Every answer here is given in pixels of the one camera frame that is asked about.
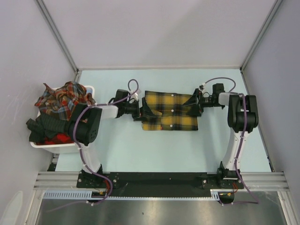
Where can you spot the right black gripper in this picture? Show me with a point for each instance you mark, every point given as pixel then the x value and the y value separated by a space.
pixel 192 101

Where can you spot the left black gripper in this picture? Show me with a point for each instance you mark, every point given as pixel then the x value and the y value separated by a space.
pixel 141 113

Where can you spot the yellow plaid shirt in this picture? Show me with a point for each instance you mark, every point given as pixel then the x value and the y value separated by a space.
pixel 169 112

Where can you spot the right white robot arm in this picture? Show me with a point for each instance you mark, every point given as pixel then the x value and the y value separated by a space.
pixel 242 118

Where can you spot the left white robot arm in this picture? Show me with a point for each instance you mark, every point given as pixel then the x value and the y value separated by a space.
pixel 84 124

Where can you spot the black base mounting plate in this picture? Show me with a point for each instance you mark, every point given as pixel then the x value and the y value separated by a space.
pixel 168 184

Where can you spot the white laundry basket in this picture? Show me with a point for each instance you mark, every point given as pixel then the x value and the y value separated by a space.
pixel 59 148

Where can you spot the red blue plaid shirt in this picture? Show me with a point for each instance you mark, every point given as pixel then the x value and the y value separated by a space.
pixel 61 102

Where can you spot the red black plaid shirt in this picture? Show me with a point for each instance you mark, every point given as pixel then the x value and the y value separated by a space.
pixel 58 139

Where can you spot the dark striped shirt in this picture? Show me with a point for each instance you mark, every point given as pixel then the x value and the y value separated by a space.
pixel 45 126

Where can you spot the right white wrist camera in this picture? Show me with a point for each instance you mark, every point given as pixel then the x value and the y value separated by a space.
pixel 202 87

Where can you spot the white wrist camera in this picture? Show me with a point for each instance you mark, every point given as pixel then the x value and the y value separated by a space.
pixel 202 87
pixel 136 94

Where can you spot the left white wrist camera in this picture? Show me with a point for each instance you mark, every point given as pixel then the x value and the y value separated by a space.
pixel 136 94

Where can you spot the aluminium front rail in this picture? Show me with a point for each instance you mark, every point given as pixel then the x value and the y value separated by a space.
pixel 255 181

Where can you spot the right aluminium frame post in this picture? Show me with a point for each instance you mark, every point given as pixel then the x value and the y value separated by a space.
pixel 262 31

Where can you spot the aluminium frame post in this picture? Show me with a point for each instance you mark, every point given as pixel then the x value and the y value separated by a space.
pixel 262 31
pixel 57 35

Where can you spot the left aluminium frame post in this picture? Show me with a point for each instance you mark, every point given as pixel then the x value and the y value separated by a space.
pixel 57 35

